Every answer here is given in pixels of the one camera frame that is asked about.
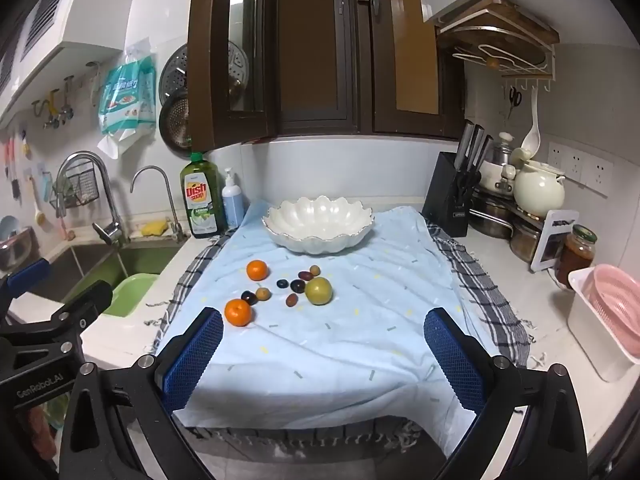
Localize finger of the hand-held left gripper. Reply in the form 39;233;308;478
0;280;114;378
0;258;53;311

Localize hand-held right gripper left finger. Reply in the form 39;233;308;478
59;306;224;480

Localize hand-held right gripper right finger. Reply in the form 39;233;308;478
423;307;590;480

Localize green plum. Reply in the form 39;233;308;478
305;277;334;306

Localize white scalloped bowl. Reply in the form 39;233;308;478
261;195;376;256

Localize stainless steel sink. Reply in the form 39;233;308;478
30;242;188;311

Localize green plastic basin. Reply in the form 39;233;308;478
102;273;161;317

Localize checkered fringed cloth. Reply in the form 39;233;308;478
145;205;533;461

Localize row of hanging kitchen utensils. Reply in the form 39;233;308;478
0;130;68;241

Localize tall chrome faucet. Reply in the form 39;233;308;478
55;151;132;247

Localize slim chrome faucet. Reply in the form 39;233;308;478
130;166;188;242

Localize light blue cloth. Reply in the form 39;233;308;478
152;199;501;456

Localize white framed card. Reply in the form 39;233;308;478
530;209;581;272

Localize pink colander in white tub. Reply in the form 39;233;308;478
567;266;640;383

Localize small steel pot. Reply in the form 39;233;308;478
510;212;546;263

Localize green dish soap bottle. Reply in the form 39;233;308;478
180;151;219;239

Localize large steel pot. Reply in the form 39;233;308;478
467;187;516;238

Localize glass sauce jar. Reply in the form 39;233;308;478
555;225;599;291

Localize blue pump bottle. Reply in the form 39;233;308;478
221;167;246;231

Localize black knife block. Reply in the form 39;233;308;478
421;151;476;238

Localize black kitchen shears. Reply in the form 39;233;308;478
457;170;481;201

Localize cream ceramic pot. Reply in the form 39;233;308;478
513;160;567;220

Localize dark round strainer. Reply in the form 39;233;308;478
159;95;192;153

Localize teal plastic package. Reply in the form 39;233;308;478
96;40;158;158

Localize white power outlet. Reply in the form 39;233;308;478
547;142;615;196

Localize perforated metal steamer plate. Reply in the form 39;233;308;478
159;40;250;106

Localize white ladle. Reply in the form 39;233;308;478
521;87;543;153

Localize wooden cutting board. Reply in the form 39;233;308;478
439;0;560;47

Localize brown wooden window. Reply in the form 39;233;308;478
185;0;468;153

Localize black wire basket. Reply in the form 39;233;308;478
52;167;98;211

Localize wall hook rack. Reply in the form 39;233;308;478
27;60;108;131

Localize black handled knife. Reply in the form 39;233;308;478
457;120;476;171
475;135;494;176
467;126;486;173

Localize white wire wall rack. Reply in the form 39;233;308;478
435;0;560;92

